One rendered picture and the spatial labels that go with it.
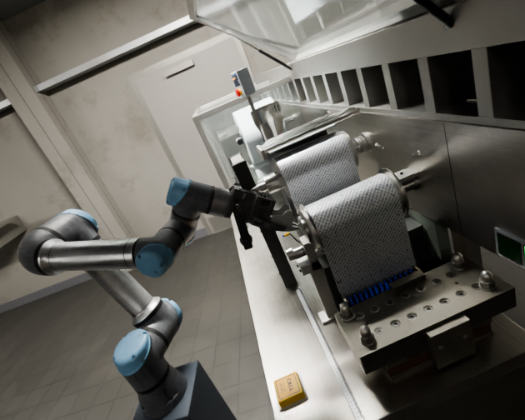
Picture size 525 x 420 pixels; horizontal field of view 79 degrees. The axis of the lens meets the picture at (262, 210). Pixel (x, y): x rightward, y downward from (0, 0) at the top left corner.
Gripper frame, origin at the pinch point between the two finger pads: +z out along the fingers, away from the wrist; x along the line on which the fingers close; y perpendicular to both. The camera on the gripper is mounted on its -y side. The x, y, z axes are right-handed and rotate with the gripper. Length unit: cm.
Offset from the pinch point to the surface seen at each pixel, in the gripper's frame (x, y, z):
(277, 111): 65, 30, 0
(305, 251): -0.1, -6.1, 5.9
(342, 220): -7.6, 7.6, 8.9
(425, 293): -18.4, -2.9, 33.1
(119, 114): 338, -25, -119
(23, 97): 326, -34, -213
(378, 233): -7.9, 6.7, 20.6
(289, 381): -16.3, -37.9, 7.7
